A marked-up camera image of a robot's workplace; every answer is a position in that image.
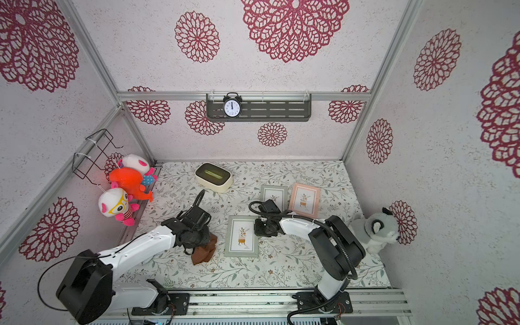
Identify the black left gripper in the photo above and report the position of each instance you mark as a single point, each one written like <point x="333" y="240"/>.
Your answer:
<point x="206" y="231"/>

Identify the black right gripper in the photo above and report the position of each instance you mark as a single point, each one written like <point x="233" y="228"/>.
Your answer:
<point x="264" y="228"/>

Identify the green picture frame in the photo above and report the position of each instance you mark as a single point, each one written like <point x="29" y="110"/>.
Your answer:
<point x="279" y="194"/>
<point x="241" y="240"/>

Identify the brown cloth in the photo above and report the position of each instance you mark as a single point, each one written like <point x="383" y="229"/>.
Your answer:
<point x="203" y="254"/>

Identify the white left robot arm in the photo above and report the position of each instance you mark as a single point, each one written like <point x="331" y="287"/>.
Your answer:
<point x="90" y="288"/>

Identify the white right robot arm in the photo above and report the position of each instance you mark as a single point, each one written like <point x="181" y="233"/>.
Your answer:
<point x="338" y="250"/>

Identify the cream tissue box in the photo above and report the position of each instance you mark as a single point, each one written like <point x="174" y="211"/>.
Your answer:
<point x="214" y="177"/>

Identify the orange plush toy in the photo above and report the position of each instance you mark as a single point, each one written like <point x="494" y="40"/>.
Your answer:
<point x="131" y="181"/>

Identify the white plush with glasses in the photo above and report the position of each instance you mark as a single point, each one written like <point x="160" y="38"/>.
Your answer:
<point x="117" y="203"/>

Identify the white pink plush toy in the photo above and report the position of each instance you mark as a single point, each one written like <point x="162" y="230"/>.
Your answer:
<point x="138" y="163"/>

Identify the grey husky plush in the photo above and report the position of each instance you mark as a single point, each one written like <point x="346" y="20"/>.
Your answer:
<point x="376" y="232"/>

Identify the black alarm clock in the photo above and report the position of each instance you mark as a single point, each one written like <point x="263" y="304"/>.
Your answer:
<point x="232" y="105"/>

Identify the pink picture frame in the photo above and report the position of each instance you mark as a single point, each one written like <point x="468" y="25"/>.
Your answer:
<point x="304" y="200"/>

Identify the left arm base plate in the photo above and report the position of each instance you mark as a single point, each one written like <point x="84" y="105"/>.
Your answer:
<point x="166" y="303"/>

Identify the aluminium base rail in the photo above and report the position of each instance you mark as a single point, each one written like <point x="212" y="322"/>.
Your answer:
<point x="271" y="307"/>

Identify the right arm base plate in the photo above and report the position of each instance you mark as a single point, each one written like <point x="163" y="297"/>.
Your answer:
<point x="314" y="303"/>

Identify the grey wall shelf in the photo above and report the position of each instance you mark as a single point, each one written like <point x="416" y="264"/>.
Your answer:
<point x="262" y="109"/>

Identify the black wire basket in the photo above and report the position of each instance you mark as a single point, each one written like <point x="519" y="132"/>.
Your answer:
<point x="83" y="162"/>

